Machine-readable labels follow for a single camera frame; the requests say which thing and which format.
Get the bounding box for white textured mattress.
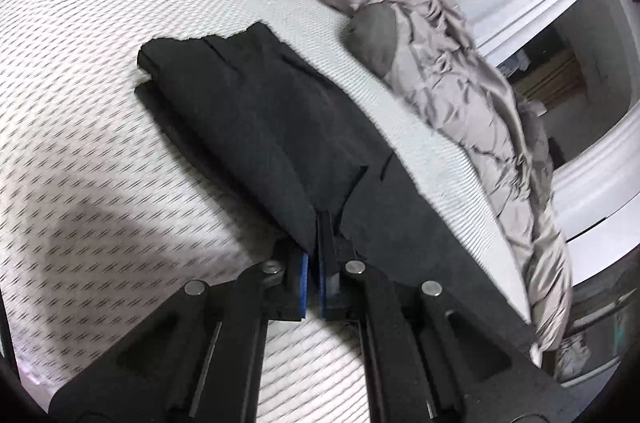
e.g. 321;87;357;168
0;0;531;423

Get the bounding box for black pants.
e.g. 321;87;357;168
134;20;538;354

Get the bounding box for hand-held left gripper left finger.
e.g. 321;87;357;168
47;239;311;423

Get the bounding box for dark grey cloth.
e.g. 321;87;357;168
340;3;401;78

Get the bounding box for brown wooden furniture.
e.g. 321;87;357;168
517;52;587;100

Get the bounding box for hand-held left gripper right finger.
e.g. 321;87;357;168
316;210;590;423

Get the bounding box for grey comforter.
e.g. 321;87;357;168
275;0;576;351

